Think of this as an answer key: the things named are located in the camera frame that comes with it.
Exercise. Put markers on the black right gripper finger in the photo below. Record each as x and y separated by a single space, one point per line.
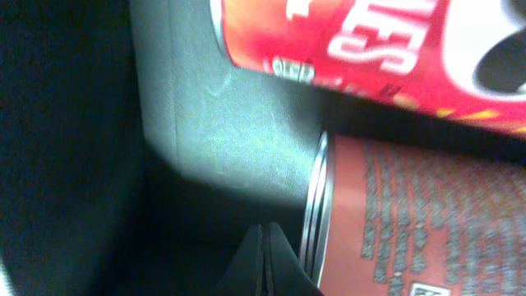
265 264

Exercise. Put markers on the red Pringles can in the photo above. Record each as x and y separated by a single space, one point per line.
460 60

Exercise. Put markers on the brown Pringles can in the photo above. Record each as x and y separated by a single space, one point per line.
382 219

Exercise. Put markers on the black open gift box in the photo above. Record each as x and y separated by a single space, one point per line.
134 156

